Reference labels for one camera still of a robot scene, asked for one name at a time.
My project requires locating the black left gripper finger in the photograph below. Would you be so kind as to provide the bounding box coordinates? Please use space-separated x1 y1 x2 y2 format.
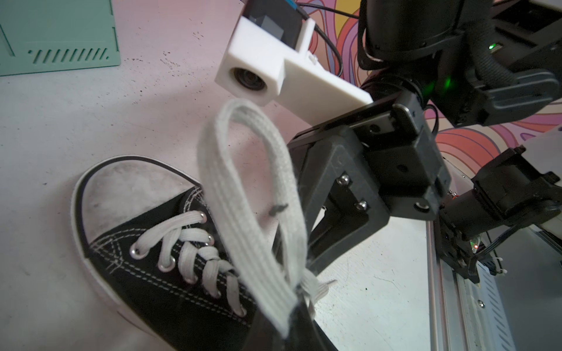
252 299 337 351

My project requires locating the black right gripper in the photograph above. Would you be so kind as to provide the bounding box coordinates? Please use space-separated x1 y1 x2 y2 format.
288 89 451 274

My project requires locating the black sneaker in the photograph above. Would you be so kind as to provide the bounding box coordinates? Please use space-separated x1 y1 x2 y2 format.
71 99 330 350

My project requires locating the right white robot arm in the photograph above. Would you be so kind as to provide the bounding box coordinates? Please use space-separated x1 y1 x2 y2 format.
289 1 561 282

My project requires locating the green perforated file organizer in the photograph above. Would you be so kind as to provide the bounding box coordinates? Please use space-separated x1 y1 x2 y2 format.
1 0 121 76

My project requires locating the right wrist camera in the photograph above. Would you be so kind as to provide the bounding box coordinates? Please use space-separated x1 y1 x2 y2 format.
215 1 373 126

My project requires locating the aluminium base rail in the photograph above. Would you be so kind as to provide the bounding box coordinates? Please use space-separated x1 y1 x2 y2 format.
425 218 562 351

